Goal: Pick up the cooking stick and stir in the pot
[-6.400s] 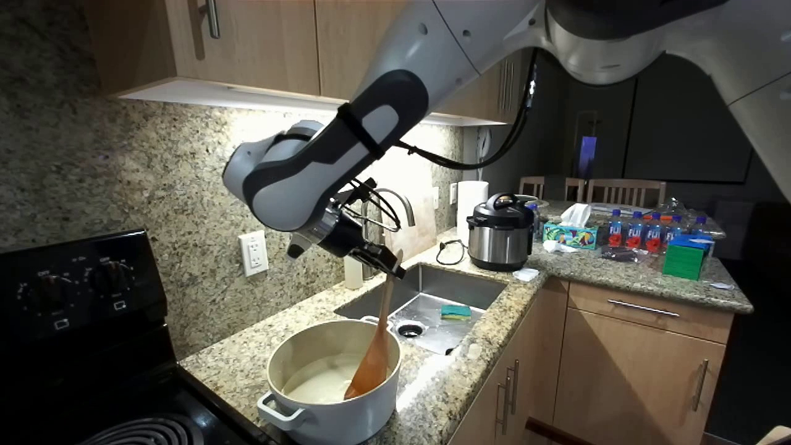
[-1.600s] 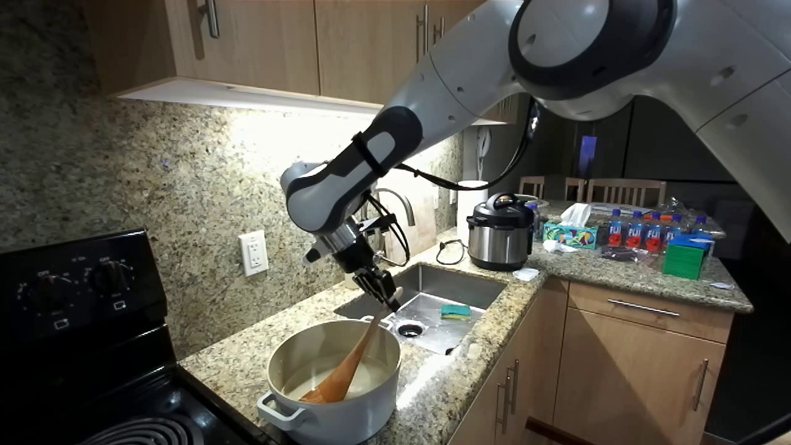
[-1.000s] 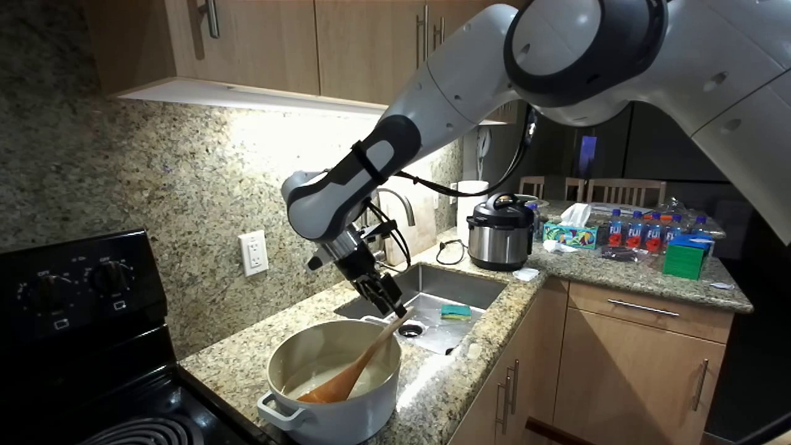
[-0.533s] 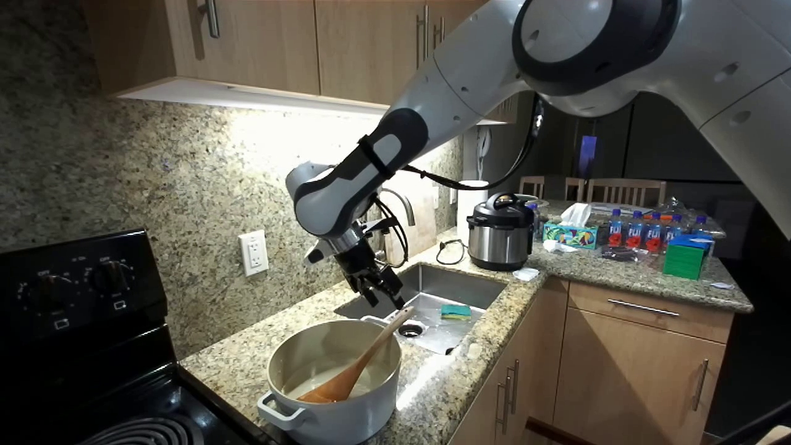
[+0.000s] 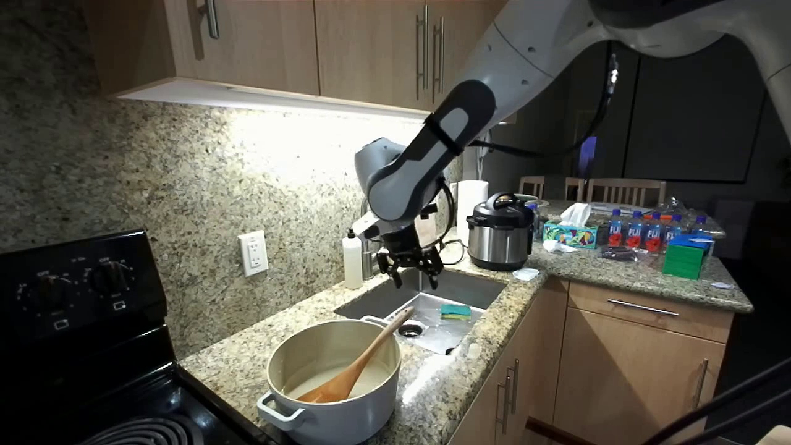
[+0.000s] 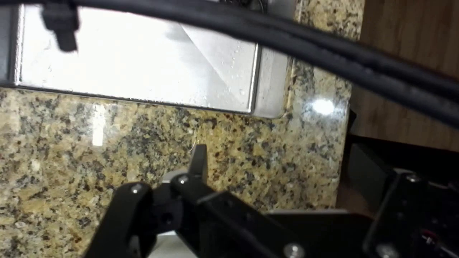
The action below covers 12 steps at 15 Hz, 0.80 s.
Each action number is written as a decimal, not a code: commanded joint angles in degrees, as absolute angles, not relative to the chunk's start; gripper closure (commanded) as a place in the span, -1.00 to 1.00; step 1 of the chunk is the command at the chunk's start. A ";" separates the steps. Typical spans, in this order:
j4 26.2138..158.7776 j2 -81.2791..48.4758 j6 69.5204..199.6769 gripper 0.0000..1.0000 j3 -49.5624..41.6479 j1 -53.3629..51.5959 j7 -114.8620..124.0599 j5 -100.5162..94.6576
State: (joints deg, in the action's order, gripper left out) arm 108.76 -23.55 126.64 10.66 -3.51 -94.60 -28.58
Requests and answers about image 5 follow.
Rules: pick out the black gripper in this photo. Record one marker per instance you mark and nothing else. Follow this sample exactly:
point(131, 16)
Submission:
point(400, 248)

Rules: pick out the wooden cooking spoon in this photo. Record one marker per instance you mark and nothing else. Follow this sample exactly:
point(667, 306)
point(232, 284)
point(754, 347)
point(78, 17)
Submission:
point(342, 384)

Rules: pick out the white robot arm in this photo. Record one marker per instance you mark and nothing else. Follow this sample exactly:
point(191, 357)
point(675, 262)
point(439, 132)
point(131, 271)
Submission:
point(524, 48)

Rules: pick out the white enamel cooking pot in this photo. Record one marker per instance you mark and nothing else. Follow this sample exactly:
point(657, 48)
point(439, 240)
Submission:
point(311, 357)

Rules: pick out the green sponge in sink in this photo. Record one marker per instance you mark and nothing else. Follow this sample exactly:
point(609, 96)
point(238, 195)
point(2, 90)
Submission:
point(452, 311)

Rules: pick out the stainless steel sink basin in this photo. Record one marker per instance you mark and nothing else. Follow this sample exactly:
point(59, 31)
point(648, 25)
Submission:
point(426, 328)

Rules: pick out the white soap dispenser bottle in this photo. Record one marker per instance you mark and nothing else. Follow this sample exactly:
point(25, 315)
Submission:
point(352, 261)

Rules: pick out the white paper towel roll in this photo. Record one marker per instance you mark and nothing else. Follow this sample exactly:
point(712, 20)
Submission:
point(468, 195)

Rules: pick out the stainless steel pressure cooker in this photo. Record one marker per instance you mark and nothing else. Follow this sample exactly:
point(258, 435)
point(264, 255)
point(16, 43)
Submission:
point(500, 234)

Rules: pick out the tissue box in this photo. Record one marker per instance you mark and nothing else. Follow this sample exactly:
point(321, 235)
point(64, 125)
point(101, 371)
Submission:
point(572, 227)

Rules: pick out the wooden dining chairs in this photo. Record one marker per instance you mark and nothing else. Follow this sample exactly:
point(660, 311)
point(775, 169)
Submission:
point(624, 190)

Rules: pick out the lower wooden counter cabinets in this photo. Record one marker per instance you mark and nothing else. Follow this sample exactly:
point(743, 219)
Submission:
point(607, 367)

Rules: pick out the pack of red bottles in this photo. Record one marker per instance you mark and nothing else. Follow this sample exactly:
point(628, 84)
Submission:
point(654, 230)

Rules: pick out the green box on counter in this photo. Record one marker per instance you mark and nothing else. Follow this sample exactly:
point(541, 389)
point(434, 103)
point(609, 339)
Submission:
point(685, 255)

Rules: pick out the black electric stove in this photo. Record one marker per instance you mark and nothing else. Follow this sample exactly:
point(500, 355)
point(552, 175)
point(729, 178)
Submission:
point(86, 358)

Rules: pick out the white wall power outlet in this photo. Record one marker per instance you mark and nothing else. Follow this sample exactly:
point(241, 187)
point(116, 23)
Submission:
point(253, 248)

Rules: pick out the upper wooden wall cabinets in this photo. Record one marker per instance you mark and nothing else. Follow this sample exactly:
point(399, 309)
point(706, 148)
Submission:
point(352, 56)

